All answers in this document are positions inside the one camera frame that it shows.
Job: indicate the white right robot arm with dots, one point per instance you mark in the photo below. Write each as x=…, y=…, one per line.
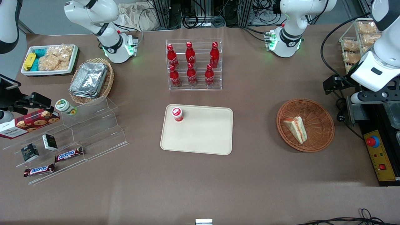
x=93, y=12

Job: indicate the small white object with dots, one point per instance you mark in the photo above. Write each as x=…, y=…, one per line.
x=203, y=222

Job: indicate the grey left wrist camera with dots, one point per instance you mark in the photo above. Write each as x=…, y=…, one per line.
x=375, y=97

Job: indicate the small black box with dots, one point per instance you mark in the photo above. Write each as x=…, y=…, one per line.
x=50, y=142
x=30, y=152

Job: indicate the black machine yellow control panel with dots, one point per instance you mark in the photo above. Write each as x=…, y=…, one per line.
x=379, y=156

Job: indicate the white rectangular bin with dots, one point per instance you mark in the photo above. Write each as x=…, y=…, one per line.
x=47, y=72

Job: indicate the beige cloth bag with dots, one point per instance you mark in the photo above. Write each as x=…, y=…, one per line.
x=137, y=17

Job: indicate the red cola bottle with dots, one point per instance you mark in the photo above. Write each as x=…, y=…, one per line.
x=174, y=76
x=209, y=75
x=214, y=54
x=191, y=75
x=172, y=56
x=190, y=53

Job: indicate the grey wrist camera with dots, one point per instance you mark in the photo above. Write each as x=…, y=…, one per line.
x=375, y=97
x=5, y=117

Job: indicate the teal snack packet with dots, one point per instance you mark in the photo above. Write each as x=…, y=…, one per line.
x=40, y=52
x=36, y=64

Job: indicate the stacked aluminium foil trays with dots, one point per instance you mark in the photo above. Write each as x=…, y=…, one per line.
x=89, y=79

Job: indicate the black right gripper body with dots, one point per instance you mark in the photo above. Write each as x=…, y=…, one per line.
x=7, y=94

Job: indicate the red tartan cookie box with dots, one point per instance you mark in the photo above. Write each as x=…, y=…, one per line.
x=28, y=123

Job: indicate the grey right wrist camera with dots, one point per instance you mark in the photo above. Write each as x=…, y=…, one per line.
x=5, y=117

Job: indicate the round brown wicker basket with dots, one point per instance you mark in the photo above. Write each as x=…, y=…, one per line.
x=318, y=125

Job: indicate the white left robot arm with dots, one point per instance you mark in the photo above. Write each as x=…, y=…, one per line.
x=290, y=18

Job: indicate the beige plastic tray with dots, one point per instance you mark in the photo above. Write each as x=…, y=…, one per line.
x=203, y=134

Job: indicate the triangular sandwich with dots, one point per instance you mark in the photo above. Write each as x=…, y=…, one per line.
x=297, y=128

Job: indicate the clear rice cracker bag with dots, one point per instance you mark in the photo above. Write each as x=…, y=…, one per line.
x=350, y=46
x=371, y=40
x=66, y=52
x=367, y=28
x=351, y=57
x=51, y=64
x=53, y=52

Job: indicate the red white lidded cup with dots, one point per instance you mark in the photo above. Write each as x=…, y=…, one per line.
x=177, y=113

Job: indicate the clear plastic container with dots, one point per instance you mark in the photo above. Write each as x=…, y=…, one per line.
x=393, y=115

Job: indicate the yellow snack packet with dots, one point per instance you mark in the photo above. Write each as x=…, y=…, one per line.
x=29, y=61

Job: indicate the oval tan wicker basket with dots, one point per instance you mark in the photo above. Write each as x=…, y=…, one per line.
x=107, y=81

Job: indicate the aluminium frame post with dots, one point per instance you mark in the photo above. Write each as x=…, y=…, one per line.
x=245, y=12
x=162, y=14

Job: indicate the brown chocolate bar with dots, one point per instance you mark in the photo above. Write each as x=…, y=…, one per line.
x=39, y=170
x=68, y=154

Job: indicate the clear acrylic stepped shelf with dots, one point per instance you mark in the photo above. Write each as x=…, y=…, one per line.
x=93, y=131

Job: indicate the clear acrylic bottle rack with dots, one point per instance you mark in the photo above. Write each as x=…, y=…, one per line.
x=195, y=88

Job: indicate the green white lidded jar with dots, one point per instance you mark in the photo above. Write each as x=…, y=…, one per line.
x=65, y=106

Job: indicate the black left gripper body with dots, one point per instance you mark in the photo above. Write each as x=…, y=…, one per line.
x=344, y=80

